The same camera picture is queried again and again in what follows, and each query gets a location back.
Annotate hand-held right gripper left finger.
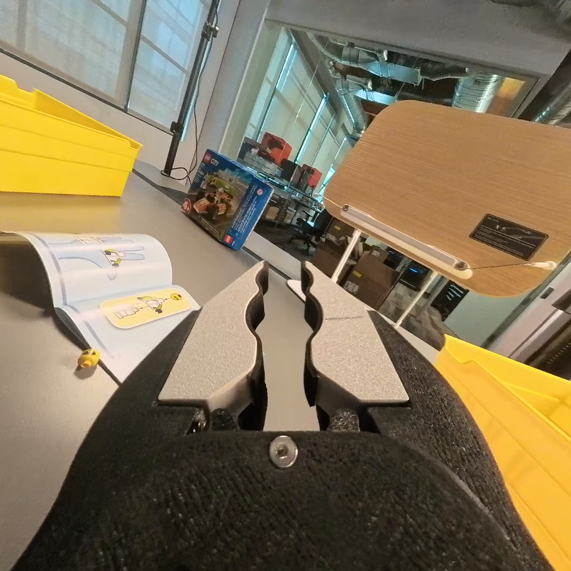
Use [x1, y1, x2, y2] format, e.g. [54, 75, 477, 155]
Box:
[157, 261, 270, 410]

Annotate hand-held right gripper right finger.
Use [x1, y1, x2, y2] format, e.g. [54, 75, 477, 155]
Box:
[301, 261, 411, 408]

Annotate lego instruction booklet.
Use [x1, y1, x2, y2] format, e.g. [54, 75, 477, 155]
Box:
[0, 231, 200, 384]

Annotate blue lego box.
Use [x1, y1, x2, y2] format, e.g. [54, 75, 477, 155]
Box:
[182, 148, 275, 251]

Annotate yellow plastic bin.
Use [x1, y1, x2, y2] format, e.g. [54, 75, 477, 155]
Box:
[0, 73, 143, 198]
[435, 335, 571, 571]

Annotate pile of cardboard boxes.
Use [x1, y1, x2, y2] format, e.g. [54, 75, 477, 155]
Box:
[312, 219, 404, 309]

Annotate black office chair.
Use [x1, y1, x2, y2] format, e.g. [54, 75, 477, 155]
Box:
[289, 218, 323, 256]

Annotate long metal storage shelf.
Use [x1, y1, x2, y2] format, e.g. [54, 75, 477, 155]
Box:
[239, 138, 327, 225]

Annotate black desk plate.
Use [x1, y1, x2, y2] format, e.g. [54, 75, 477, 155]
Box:
[133, 160, 190, 193]

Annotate wooden book stand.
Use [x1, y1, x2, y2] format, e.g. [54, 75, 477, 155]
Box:
[287, 100, 571, 331]

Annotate black pole stand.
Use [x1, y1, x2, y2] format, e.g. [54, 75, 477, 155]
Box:
[163, 0, 222, 177]

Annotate large grid window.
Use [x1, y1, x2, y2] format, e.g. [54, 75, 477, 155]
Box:
[0, 0, 215, 130]

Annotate black cable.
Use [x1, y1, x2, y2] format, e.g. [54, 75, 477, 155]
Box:
[172, 102, 200, 180]

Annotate small silver ventilation duct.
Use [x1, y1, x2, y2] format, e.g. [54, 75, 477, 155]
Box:
[451, 71, 507, 108]

